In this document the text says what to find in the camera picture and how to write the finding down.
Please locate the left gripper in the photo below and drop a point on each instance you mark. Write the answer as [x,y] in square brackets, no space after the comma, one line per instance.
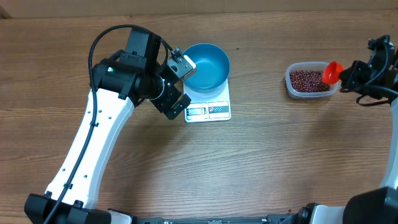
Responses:
[165,106]

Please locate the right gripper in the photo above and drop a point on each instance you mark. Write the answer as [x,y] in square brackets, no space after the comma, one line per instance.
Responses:
[352,76]

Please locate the red scoop with blue handle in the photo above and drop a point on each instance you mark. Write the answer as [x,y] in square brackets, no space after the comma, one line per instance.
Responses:
[331,74]

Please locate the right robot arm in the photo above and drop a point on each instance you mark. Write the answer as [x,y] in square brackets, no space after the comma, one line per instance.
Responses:
[364,136]

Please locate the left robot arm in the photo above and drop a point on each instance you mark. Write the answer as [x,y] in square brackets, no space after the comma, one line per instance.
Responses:
[147,69]

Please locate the white kitchen scale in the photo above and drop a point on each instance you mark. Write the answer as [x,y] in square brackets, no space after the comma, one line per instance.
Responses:
[208,107]

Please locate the blue bowl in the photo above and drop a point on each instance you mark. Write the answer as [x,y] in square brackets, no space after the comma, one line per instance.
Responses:
[213,67]

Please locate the red beans in container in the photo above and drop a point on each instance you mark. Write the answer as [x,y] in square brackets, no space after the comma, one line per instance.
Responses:
[308,81]

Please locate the clear plastic container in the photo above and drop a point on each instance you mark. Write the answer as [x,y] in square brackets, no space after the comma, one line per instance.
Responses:
[319,66]

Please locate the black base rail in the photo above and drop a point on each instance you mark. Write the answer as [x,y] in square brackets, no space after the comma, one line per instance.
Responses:
[214,220]

